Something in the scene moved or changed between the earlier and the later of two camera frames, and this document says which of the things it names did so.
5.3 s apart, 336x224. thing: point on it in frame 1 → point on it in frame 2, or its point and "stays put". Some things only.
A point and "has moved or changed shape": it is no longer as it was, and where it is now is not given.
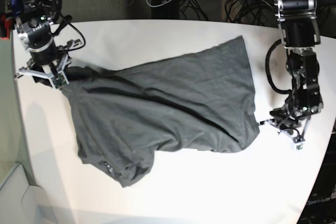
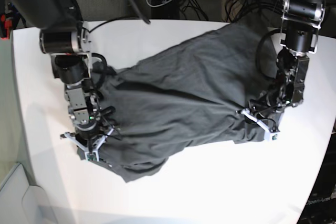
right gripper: [292, 121] → [263, 110]
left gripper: [53, 73] → [88, 137]
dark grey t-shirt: [198, 99] has moved or changed shape
